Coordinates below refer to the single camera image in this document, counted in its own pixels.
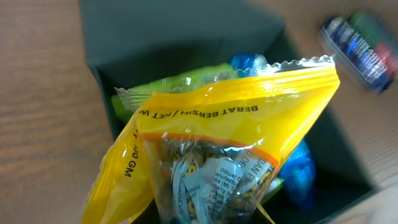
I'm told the yellow Hacks candy bag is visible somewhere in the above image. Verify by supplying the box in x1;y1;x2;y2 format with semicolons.
81;55;340;223

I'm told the green snack bag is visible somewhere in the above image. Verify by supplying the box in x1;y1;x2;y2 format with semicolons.
109;64;283;205

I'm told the blue wafer bar wrapper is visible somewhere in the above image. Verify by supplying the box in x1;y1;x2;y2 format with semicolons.
230;54;316;210

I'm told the dark blue Dairy Milk bar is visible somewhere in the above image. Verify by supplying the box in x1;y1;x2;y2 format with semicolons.
320;17;397;92

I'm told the dark green open box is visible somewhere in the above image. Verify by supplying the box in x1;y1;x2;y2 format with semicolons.
80;0;376;223

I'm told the green red chocolate bar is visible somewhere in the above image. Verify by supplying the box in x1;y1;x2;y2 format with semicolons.
349;11;397;79

